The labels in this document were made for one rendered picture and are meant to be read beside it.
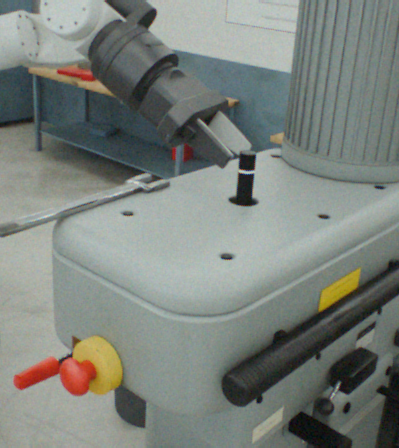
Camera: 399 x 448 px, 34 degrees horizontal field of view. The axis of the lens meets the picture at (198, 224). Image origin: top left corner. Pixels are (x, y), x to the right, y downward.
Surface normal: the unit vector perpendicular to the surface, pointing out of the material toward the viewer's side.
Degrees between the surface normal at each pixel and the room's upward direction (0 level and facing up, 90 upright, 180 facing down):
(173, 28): 90
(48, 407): 0
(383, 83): 90
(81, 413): 0
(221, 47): 90
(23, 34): 73
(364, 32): 90
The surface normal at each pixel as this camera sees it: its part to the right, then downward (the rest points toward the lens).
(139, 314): -0.67, 0.25
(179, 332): -0.24, 0.37
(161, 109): -0.48, 0.32
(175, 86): 0.50, -0.68
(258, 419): 0.74, 0.31
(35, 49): 0.96, -0.16
